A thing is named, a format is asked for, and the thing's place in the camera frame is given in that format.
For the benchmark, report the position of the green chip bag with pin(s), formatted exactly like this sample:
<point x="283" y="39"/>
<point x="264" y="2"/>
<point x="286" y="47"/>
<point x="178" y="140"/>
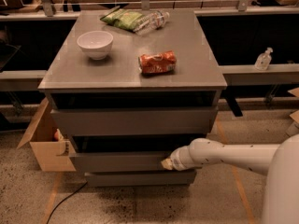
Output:
<point x="122" y="18"/>

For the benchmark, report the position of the grey bottom drawer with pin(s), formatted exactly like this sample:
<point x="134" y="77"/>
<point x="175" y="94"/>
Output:
<point x="155" y="178"/>

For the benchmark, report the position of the crushed orange soda can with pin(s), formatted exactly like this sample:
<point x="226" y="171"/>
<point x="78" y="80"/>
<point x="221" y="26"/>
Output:
<point x="158" y="63"/>

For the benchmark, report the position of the hand sanitizer pump bottle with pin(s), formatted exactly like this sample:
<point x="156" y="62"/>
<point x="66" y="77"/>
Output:
<point x="263" y="60"/>

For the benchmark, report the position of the grey top drawer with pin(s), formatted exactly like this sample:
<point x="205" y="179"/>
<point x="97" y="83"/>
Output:
<point x="111" y="122"/>

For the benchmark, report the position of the white bowl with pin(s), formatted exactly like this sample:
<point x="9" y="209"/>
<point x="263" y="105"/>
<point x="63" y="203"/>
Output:
<point x="96" y="44"/>

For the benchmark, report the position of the cardboard box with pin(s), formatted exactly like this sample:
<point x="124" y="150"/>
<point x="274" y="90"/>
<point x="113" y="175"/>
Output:
<point x="50" y="149"/>

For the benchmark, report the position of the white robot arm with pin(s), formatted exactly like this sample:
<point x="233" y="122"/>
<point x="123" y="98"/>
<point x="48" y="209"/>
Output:
<point x="279" y="163"/>

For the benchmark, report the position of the grey drawer cabinet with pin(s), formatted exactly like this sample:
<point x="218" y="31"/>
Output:
<point x="76" y="82"/>

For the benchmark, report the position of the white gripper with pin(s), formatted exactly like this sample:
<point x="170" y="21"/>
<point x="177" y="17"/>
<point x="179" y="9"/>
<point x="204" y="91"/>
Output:
<point x="177" y="160"/>

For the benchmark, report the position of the grey drawer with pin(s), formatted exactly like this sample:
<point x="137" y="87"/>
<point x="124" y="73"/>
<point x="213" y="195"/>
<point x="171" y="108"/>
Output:
<point x="111" y="122"/>
<point x="131" y="153"/>
<point x="155" y="178"/>

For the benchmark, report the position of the clear plastic water bottle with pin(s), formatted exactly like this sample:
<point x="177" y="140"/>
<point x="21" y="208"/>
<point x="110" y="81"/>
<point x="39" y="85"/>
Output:
<point x="153" y="21"/>

